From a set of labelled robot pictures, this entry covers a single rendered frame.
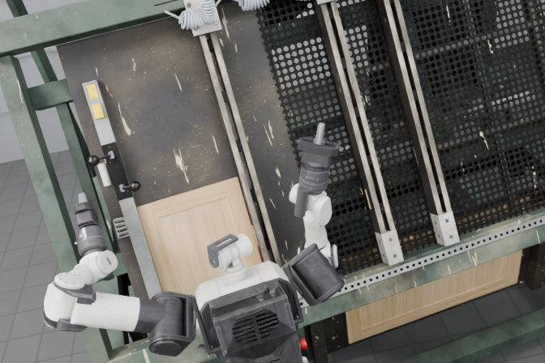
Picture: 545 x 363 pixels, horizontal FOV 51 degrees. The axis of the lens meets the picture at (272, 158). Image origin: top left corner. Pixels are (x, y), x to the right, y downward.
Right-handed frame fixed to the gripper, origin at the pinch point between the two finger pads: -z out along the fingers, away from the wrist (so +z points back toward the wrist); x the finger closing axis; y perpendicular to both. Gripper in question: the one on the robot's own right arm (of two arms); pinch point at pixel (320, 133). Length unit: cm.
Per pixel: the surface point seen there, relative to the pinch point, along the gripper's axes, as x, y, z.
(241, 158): 30.5, 22.6, 26.0
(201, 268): 37, 3, 64
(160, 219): 53, 4, 47
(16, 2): 137, 45, -10
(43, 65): 135, 55, 19
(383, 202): -22, 36, 39
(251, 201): 23.5, 15.4, 38.3
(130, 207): 62, -1, 42
